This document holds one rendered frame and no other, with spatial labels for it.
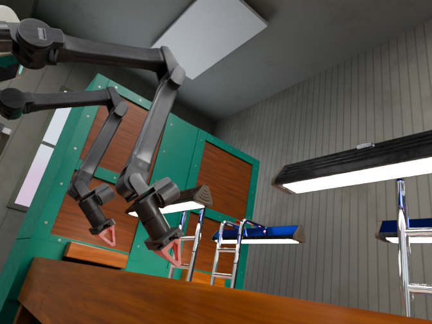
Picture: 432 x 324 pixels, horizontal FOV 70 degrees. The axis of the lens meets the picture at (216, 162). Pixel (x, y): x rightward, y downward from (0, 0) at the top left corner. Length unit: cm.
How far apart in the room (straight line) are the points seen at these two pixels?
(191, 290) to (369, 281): 213
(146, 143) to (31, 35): 36
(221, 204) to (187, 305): 175
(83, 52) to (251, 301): 75
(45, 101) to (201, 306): 104
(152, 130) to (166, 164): 112
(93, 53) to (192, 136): 132
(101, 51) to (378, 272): 219
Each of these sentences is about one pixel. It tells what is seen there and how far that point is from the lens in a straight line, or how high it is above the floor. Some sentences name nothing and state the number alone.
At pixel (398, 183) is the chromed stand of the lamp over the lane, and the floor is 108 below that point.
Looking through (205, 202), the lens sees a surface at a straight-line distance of 112.
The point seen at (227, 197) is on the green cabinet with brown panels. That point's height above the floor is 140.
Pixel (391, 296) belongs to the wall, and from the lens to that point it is 247.
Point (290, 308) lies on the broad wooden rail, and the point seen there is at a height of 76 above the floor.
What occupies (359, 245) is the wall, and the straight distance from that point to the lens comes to 261.
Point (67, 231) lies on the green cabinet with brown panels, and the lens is 174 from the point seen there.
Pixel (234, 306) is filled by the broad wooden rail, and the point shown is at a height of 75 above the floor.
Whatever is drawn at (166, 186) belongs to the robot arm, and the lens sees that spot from 85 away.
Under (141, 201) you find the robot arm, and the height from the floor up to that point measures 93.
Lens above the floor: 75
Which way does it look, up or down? 23 degrees up
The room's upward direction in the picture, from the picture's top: 11 degrees clockwise
